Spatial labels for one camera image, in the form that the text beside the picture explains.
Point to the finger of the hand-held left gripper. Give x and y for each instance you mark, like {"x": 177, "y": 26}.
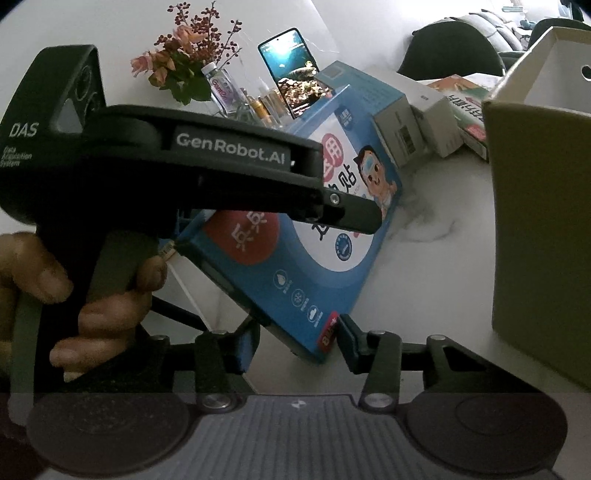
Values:
{"x": 355, "y": 214}

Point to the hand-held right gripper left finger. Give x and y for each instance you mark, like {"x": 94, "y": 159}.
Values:
{"x": 244, "y": 346}

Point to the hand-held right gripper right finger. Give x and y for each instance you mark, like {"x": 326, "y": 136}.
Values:
{"x": 353, "y": 344}

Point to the blue cartoon medicine box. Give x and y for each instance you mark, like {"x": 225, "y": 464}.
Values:
{"x": 323, "y": 277}

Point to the long plain white box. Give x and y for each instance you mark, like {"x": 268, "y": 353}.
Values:
{"x": 438, "y": 124}

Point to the teal white medicine box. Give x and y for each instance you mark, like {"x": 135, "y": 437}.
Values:
{"x": 369, "y": 87}

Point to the green orange medicine box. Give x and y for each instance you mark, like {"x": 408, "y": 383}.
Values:
{"x": 461, "y": 99}

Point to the cardboard box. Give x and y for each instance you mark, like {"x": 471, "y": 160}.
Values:
{"x": 535, "y": 221}

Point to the person's left hand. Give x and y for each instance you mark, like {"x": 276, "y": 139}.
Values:
{"x": 37, "y": 277}

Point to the plastic water bottle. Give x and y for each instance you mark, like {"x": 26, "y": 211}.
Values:
{"x": 221, "y": 92}

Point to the flower bouquet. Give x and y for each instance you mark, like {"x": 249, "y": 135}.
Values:
{"x": 184, "y": 55}

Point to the row of small glass bottles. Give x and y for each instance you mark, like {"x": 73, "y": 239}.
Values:
{"x": 263, "y": 104}

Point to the black smartphone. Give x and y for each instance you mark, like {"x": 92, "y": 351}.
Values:
{"x": 288, "y": 69}

